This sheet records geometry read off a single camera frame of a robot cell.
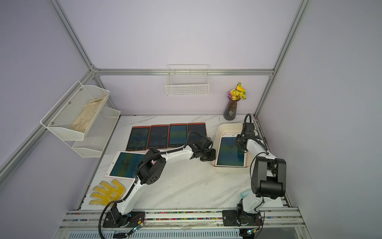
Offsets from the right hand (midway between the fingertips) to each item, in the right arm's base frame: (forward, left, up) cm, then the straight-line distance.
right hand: (241, 144), depth 95 cm
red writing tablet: (+10, +71, -6) cm, 72 cm away
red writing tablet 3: (+13, +43, -6) cm, 45 cm away
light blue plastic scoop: (-29, +3, -5) cm, 30 cm away
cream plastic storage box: (+16, +8, -2) cm, 18 cm away
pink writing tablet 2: (-10, +75, -6) cm, 76 cm away
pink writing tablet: (-5, +8, -3) cm, 10 cm away
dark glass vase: (+28, +2, +2) cm, 29 cm away
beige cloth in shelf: (0, +89, +24) cm, 92 cm away
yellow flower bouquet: (+30, 0, +17) cm, 35 cm away
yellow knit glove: (-29, +79, -5) cm, 84 cm away
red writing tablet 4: (+21, +27, -7) cm, 35 cm away
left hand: (-7, +17, -5) cm, 19 cm away
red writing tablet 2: (+13, +57, -6) cm, 58 cm away
